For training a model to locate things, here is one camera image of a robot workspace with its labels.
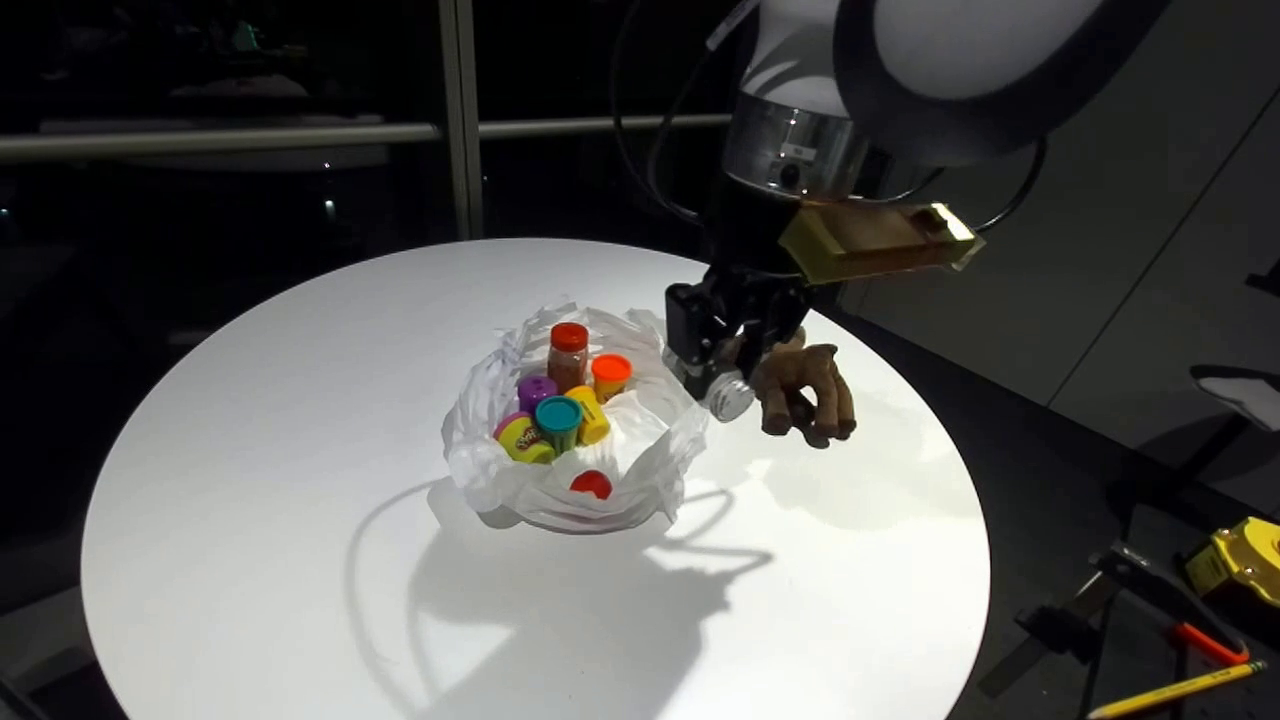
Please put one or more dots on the white pill bottle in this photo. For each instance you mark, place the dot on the white pill bottle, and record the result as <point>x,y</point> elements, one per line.
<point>730,396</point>

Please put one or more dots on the red round lid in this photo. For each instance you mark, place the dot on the red round lid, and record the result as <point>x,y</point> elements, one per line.
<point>593,486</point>

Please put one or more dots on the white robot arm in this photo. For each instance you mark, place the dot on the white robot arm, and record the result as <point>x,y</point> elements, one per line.
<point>836,84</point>

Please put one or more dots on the yellow pencil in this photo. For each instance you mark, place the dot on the yellow pencil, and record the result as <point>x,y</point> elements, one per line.
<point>1176,689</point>

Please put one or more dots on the orange lid play-doh tub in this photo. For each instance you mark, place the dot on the orange lid play-doh tub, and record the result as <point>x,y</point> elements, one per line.
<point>611,374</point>

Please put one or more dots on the red handled pliers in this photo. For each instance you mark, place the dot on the red handled pliers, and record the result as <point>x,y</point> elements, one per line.
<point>1130,574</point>

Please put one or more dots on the brown spice jar red lid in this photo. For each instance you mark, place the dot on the brown spice jar red lid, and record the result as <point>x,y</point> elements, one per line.
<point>569,353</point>

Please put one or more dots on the yellow-green play-doh tub pink lid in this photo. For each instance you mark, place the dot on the yellow-green play-doh tub pink lid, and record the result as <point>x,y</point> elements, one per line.
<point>523,442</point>

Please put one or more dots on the metal window railing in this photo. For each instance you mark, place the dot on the metal window railing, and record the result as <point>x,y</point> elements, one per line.
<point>196,143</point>

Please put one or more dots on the purple play-doh tub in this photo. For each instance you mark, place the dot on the purple play-doh tub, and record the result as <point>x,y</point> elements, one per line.
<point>535,388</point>

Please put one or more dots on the yellow tool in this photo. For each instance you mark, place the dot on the yellow tool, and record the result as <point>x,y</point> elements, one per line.
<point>1238,559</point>

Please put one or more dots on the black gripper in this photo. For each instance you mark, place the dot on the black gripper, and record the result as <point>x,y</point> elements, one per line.
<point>755,284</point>

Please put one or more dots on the yellow play-doh tub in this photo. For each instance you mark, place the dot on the yellow play-doh tub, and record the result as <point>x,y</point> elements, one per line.
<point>593,415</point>

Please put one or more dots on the teal lid play-doh tub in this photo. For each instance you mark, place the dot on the teal lid play-doh tub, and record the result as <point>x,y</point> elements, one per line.
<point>559,422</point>

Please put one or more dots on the brown plush moose toy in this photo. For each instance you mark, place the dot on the brown plush moose toy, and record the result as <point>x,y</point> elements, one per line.
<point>818,405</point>

